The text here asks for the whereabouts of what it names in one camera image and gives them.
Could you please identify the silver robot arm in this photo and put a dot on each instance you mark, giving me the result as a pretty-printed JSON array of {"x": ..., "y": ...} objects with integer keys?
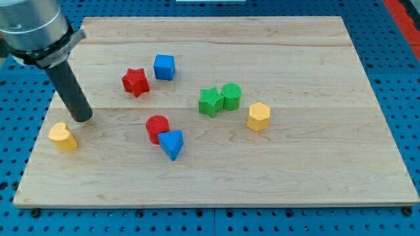
[{"x": 37, "y": 32}]

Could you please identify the green star block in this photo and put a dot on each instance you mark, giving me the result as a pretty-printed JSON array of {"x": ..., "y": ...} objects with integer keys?
[{"x": 210, "y": 102}]

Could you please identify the red star block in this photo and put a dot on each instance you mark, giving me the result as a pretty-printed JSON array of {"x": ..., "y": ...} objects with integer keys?
[{"x": 135, "y": 82}]

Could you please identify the green cylinder block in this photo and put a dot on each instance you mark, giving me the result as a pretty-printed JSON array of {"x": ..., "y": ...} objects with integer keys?
[{"x": 232, "y": 94}]

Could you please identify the blue triangle block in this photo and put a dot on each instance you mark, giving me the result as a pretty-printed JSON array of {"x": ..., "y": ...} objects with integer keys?
[{"x": 171, "y": 143}]

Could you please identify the yellow hexagon block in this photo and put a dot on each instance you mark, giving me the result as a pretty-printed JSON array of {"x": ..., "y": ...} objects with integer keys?
[{"x": 258, "y": 116}]

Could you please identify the red cylinder block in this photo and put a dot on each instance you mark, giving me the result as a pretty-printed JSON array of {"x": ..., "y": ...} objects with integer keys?
[{"x": 155, "y": 125}]

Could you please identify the blue cube block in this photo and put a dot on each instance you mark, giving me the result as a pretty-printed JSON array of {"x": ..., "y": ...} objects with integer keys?
[{"x": 164, "y": 67}]

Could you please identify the yellow heart block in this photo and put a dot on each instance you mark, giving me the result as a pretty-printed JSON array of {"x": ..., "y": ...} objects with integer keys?
[{"x": 62, "y": 137}]

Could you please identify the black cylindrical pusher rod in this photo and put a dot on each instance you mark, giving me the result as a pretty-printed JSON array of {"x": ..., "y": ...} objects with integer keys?
[{"x": 69, "y": 90}]

